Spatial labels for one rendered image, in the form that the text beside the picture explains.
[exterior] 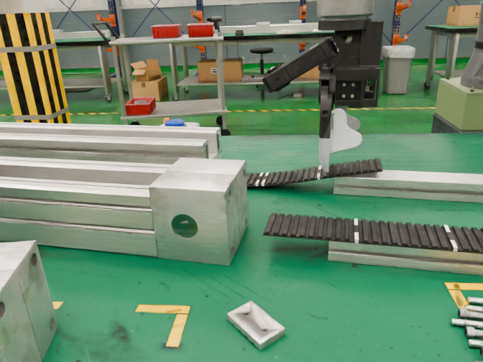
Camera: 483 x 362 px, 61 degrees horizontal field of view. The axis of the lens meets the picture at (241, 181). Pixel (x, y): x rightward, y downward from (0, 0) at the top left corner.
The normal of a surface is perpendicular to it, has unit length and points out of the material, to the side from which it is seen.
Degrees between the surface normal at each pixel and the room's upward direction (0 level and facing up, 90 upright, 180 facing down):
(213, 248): 90
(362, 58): 90
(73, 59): 90
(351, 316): 0
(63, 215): 90
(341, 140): 73
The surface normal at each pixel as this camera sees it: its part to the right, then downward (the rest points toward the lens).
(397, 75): -0.13, 0.44
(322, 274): -0.04, -0.92
